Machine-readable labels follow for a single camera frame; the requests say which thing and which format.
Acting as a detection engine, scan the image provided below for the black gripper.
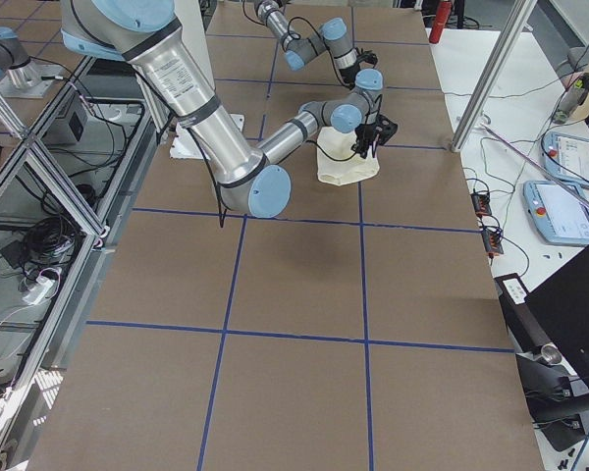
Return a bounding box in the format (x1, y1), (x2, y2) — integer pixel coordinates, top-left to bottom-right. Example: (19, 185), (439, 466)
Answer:
(351, 123), (376, 159)

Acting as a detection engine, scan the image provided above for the cream long-sleeve cat shirt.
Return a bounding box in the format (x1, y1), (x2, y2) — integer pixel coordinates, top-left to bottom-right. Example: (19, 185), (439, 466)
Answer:
(316, 127), (380, 186)

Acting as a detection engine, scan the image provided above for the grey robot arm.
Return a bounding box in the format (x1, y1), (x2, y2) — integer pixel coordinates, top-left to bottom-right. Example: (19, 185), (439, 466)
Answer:
(253, 1), (360, 88)
(60, 1), (398, 218)

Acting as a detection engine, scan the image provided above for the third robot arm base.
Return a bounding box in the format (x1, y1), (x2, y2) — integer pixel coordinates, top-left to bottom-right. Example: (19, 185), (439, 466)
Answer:
(0, 26), (65, 99)

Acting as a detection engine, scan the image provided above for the orange terminal block far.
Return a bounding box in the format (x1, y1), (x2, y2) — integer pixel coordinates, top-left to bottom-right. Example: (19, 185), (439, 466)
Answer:
(470, 191), (492, 217)

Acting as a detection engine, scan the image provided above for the orange terminal block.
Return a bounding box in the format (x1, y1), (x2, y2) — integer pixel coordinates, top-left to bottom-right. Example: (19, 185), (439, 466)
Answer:
(470, 191), (492, 217)
(481, 227), (504, 258)

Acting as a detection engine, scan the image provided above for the orange terminal block near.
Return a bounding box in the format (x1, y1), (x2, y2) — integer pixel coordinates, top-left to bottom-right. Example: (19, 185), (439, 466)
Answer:
(481, 227), (504, 258)

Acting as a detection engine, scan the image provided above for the red bottle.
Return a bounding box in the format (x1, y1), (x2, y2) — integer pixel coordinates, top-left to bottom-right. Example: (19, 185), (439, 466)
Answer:
(428, 0), (453, 44)

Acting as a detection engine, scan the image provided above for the near blue teach pendant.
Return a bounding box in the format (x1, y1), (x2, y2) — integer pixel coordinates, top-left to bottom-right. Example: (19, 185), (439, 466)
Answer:
(523, 181), (589, 246)

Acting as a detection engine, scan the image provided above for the blue teach pendant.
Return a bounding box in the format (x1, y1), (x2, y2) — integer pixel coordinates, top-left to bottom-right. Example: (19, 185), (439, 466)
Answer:
(541, 131), (589, 188)
(523, 181), (589, 246)

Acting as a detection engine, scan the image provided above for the far blue teach pendant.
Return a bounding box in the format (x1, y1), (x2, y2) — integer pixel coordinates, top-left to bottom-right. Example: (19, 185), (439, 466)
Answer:
(541, 131), (589, 188)

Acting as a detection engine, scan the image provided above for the black monitor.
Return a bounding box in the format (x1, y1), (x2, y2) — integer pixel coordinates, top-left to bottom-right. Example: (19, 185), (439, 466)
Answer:
(525, 245), (589, 388)

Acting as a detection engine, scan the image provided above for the white power strip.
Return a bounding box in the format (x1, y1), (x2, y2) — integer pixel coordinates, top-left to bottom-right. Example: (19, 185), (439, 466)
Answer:
(23, 275), (57, 305)

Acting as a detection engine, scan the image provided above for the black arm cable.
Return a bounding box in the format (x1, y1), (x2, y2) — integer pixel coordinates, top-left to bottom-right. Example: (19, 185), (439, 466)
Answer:
(308, 92), (382, 163)

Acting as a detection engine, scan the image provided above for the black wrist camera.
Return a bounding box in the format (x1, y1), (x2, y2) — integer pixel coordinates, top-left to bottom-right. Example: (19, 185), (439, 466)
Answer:
(374, 114), (399, 146)
(355, 47), (378, 68)

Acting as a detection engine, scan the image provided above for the aluminium frame post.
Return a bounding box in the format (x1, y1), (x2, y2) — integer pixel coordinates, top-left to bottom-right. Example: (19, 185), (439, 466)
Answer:
(450, 0), (537, 153)

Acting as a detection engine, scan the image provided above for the white camera mast base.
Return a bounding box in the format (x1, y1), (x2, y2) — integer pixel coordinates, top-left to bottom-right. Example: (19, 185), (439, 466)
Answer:
(165, 1), (247, 169)

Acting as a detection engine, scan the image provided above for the aluminium frame rail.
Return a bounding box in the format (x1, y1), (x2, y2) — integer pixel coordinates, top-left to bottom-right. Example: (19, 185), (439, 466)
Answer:
(0, 51), (104, 241)

